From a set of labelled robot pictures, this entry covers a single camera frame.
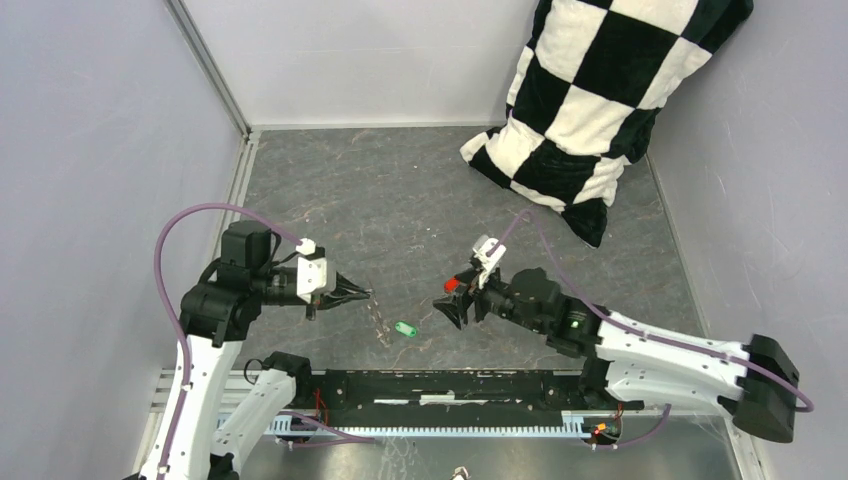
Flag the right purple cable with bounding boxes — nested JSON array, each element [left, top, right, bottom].
[[486, 209, 816, 450]]

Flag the black white checkered blanket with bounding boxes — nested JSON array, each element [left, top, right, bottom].
[[460, 0, 754, 248]]

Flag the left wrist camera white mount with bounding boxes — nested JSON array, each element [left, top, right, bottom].
[[295, 238, 330, 304]]

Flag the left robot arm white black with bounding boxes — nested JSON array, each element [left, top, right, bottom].
[[135, 220, 371, 479]]

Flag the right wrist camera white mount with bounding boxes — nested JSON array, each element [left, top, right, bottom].
[[470, 235, 506, 288]]

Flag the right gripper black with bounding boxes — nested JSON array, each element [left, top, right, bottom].
[[431, 262, 546, 335]]

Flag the red capped key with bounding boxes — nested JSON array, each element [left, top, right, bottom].
[[443, 277, 461, 294]]

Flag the aluminium corner frame post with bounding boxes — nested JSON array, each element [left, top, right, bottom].
[[164, 0, 252, 138]]

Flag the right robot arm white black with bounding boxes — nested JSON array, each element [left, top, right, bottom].
[[432, 268, 800, 443]]

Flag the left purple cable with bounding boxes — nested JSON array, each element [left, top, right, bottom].
[[153, 202, 306, 480]]

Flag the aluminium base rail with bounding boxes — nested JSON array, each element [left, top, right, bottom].
[[150, 368, 753, 419]]

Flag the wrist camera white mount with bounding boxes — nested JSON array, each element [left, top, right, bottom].
[[470, 235, 506, 288], [295, 238, 330, 304]]

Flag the white toothed cable duct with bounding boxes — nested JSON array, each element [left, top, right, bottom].
[[250, 411, 624, 440]]

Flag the green capped key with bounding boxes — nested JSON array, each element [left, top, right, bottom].
[[394, 321, 418, 338]]

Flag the purple cable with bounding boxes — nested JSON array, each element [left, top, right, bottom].
[[486, 209, 816, 450], [153, 202, 306, 480]]

